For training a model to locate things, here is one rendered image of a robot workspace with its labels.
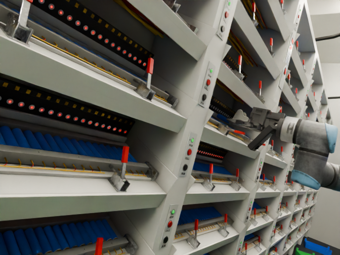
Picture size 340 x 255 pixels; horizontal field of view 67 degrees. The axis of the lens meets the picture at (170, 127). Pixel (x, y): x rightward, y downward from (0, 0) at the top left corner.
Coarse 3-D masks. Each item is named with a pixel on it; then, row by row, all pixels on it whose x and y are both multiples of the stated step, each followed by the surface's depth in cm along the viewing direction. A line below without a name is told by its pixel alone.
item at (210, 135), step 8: (208, 112) 75; (208, 128) 78; (240, 128) 131; (208, 136) 80; (216, 136) 84; (224, 136) 88; (248, 136) 128; (256, 136) 126; (216, 144) 87; (224, 144) 91; (232, 144) 96; (240, 144) 101; (240, 152) 106; (248, 152) 113; (256, 152) 120
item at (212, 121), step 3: (210, 117) 89; (210, 120) 87; (213, 120) 88; (216, 120) 92; (210, 123) 88; (213, 123) 88; (216, 123) 91; (222, 123) 98; (216, 126) 88; (225, 126) 97; (231, 129) 102; (231, 132) 103; (234, 132) 105; (234, 135) 107; (237, 135) 109; (240, 135) 111; (243, 135) 115; (240, 138) 108
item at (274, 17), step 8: (248, 0) 111; (256, 0) 113; (264, 0) 109; (272, 0) 102; (256, 8) 116; (264, 8) 116; (272, 8) 105; (280, 8) 109; (256, 16) 125; (264, 16) 124; (272, 16) 118; (280, 16) 112; (264, 24) 128; (272, 24) 127; (280, 24) 116; (288, 24) 128; (296, 24) 126; (280, 32) 121; (288, 32) 125
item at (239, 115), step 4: (236, 112) 101; (240, 112) 100; (236, 116) 100; (240, 116) 99; (244, 116) 99; (228, 120) 103; (232, 120) 100; (244, 120) 98; (248, 120) 98; (240, 124) 98
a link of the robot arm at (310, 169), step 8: (304, 152) 84; (312, 152) 82; (320, 152) 82; (296, 160) 86; (304, 160) 84; (312, 160) 82; (320, 160) 82; (296, 168) 85; (304, 168) 83; (312, 168) 82; (320, 168) 82; (328, 168) 84; (296, 176) 84; (304, 176) 83; (312, 176) 82; (320, 176) 82; (328, 176) 84; (304, 184) 83; (312, 184) 82; (320, 184) 84; (328, 184) 86
